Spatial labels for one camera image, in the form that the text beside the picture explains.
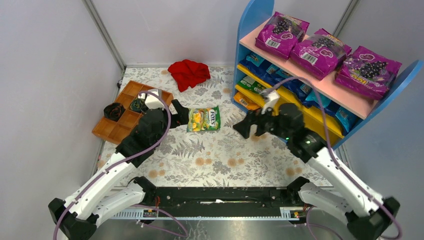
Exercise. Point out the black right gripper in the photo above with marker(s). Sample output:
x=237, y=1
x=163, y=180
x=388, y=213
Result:
x=261, y=120

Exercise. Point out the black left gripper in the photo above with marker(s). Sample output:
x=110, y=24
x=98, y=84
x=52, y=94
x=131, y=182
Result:
x=173, y=116

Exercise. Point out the green white Fox's candy bag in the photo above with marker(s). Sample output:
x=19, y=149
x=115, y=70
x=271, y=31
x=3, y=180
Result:
x=204, y=119

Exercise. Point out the orange mango candy bag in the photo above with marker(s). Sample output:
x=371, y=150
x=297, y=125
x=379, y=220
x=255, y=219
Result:
x=245, y=101

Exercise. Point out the blue candy bag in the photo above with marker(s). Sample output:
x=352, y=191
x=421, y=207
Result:
x=344, y=117
x=262, y=69
x=297, y=87

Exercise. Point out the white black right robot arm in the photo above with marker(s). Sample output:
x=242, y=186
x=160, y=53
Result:
x=366, y=213

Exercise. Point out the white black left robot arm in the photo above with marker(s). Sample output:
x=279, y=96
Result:
x=79, y=215

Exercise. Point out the blue candy bag on shelf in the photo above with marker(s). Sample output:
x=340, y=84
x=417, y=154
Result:
x=262, y=69

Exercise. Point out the blue yellow pink shelf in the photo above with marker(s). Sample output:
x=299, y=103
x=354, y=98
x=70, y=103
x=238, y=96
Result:
x=255, y=15

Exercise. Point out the purple grape candy bag left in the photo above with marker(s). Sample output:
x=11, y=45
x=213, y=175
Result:
x=281, y=34

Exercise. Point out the purple grape candy bag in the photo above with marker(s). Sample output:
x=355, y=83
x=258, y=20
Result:
x=320, y=53
x=367, y=73
x=281, y=34

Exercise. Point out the purple grape candy bag middle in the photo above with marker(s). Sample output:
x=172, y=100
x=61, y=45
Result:
x=320, y=53

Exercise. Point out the purple grape candy bag right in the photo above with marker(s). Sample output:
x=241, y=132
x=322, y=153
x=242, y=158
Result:
x=367, y=73

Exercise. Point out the floral table mat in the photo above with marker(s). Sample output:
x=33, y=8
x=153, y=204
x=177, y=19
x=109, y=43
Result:
x=219, y=158

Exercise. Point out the red cloth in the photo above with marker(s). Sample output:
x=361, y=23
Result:
x=188, y=73

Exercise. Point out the dark round object in tray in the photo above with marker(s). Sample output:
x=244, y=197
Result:
x=138, y=105

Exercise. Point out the orange wooden divided tray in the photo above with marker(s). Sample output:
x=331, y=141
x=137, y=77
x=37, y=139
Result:
x=115, y=131

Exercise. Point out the black round object on tray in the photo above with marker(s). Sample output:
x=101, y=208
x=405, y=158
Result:
x=114, y=111

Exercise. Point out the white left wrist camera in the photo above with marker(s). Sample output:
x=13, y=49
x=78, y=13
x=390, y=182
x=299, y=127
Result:
x=149, y=101

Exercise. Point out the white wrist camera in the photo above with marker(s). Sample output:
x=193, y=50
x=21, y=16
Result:
x=149, y=101
x=270, y=97

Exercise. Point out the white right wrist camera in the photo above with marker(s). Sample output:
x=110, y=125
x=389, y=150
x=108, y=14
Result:
x=270, y=97

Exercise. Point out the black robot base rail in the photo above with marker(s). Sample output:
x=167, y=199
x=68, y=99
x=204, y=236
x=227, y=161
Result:
x=222, y=202

